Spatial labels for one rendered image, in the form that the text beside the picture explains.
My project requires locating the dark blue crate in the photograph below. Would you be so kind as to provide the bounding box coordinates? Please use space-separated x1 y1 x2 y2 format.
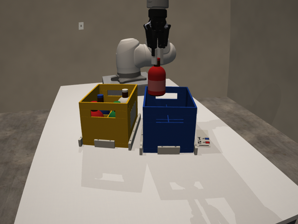
143 86 197 153

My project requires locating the brown crate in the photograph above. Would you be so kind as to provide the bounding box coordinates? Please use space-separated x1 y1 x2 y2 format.
79 84 138 148

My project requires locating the blue bottle with grey label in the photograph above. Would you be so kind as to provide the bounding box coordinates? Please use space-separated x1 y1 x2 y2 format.
97 94 110 115

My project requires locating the beige paper pick list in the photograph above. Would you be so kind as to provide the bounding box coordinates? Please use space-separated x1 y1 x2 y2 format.
196 130 210 147

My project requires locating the cream white bottle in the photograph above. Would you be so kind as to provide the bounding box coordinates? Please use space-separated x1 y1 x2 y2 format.
118 89 129 103

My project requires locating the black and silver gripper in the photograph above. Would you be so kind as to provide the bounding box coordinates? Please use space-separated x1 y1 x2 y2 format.
143 9 171 65

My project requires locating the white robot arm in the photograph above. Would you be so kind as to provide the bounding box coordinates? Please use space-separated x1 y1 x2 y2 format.
110 0 176 84

